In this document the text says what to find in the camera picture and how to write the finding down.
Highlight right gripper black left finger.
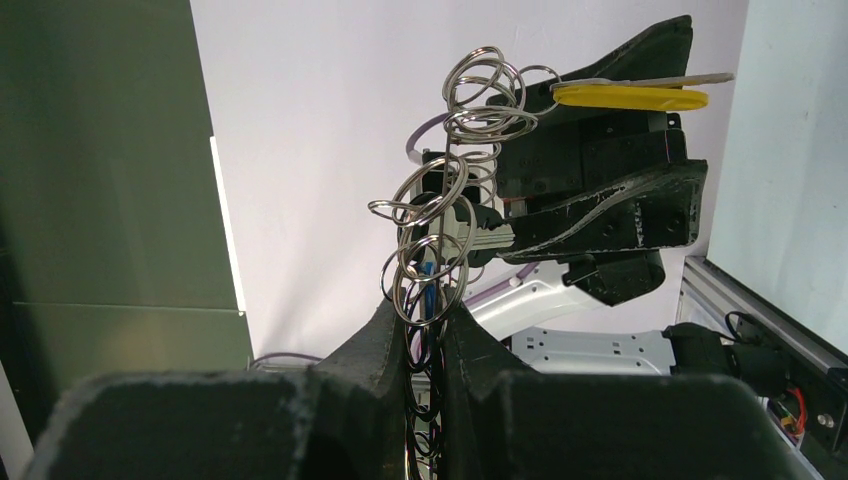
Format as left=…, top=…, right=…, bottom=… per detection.
left=26, top=301, right=405, bottom=479

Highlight metal disc with keyrings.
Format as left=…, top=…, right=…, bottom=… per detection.
left=368, top=46, right=560, bottom=479

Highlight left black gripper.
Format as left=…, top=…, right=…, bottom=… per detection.
left=495, top=14, right=708, bottom=306

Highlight black tagged key on disc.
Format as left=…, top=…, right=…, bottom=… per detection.
left=410, top=200, right=515, bottom=268

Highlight blue tagged key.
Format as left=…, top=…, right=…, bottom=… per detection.
left=419, top=261, right=437, bottom=320

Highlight left controller board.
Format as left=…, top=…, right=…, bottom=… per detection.
left=765, top=386, right=808, bottom=443

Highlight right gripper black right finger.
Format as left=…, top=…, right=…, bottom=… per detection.
left=440, top=306, right=799, bottom=479

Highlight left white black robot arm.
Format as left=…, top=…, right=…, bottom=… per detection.
left=468, top=15, right=708, bottom=362

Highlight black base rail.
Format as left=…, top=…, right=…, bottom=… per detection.
left=764, top=335, right=847, bottom=479

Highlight left aluminium frame rails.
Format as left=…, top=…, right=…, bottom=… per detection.
left=676, top=256, right=847, bottom=391

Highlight yellow key tag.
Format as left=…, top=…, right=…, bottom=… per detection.
left=550, top=72, right=735, bottom=112

